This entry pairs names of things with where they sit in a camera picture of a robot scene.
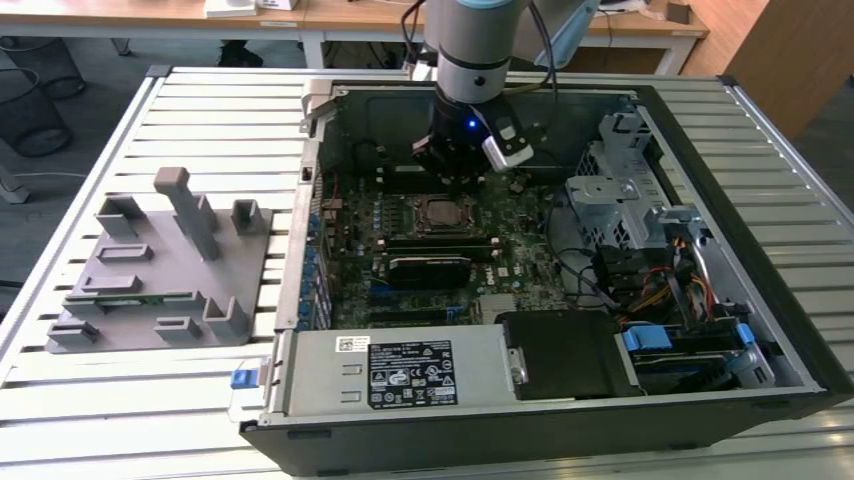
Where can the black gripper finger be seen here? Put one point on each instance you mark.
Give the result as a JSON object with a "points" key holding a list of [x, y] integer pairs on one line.
{"points": [[461, 182]]}

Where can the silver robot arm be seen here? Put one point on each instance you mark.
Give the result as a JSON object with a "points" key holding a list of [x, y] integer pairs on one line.
{"points": [[467, 55]]}

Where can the CPU socket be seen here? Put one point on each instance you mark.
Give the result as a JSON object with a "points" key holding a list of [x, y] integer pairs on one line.
{"points": [[420, 232]]}

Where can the coin battery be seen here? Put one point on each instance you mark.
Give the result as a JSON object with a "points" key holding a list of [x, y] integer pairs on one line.
{"points": [[515, 186]]}

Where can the black RAM slot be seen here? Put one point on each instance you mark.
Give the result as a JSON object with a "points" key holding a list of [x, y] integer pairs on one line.
{"points": [[440, 247], [396, 171], [440, 252], [396, 181], [483, 256], [396, 176], [396, 186], [440, 242]]}

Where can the black graphics card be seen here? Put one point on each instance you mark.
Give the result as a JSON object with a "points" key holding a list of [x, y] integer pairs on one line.
{"points": [[429, 272]]}

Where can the green motherboard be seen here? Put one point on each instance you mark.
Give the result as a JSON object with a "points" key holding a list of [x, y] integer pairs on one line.
{"points": [[533, 260]]}

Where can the silver disk bay cage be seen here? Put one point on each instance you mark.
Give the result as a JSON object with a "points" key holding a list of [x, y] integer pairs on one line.
{"points": [[600, 192]]}

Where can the silver chipset heat sink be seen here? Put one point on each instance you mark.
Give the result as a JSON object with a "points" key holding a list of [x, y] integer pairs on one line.
{"points": [[499, 306]]}

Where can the black expansion slot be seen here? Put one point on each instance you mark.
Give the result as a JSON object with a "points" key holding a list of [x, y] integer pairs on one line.
{"points": [[407, 316]]}

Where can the black bag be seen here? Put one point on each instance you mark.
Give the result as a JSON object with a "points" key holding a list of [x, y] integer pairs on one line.
{"points": [[241, 55]]}

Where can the white labelled box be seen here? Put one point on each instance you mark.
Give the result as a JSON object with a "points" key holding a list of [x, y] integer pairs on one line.
{"points": [[276, 4]]}

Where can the black plastic shroud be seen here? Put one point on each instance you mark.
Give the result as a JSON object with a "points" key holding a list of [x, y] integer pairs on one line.
{"points": [[567, 350]]}

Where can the brown cardboard box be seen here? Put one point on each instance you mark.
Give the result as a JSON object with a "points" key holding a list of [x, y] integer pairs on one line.
{"points": [[679, 12]]}

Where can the blue disk carrier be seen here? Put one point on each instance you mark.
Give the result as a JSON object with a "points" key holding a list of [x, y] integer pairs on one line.
{"points": [[647, 340]]}

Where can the silver power supply unit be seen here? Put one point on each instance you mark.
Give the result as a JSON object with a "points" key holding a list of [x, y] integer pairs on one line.
{"points": [[320, 370]]}

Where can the grey parts rack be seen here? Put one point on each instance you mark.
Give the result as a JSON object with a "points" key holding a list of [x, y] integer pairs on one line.
{"points": [[166, 260]]}

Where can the blue case latch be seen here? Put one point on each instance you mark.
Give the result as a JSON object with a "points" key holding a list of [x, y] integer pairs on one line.
{"points": [[243, 380]]}

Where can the green RAM stick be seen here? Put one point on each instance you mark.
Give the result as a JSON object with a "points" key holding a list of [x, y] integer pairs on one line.
{"points": [[153, 300]]}

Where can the wooden cabinet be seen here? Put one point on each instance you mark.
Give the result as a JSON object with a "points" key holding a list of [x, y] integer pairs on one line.
{"points": [[787, 60]]}

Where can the small blue latch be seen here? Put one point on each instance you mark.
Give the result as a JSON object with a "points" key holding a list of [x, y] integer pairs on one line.
{"points": [[744, 335]]}

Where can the black PC case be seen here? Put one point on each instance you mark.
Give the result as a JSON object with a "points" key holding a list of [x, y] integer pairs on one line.
{"points": [[467, 450]]}

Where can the black mesh waste bin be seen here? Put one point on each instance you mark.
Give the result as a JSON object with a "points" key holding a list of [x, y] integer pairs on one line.
{"points": [[33, 115], [62, 65]]}

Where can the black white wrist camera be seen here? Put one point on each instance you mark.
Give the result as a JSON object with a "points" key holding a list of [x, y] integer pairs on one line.
{"points": [[509, 142]]}

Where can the wooden desk white frame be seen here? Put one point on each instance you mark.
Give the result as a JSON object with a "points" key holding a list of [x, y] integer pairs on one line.
{"points": [[653, 27], [100, 22]]}

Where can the silver drive bracket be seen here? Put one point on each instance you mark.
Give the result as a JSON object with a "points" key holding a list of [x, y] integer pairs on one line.
{"points": [[707, 250]]}

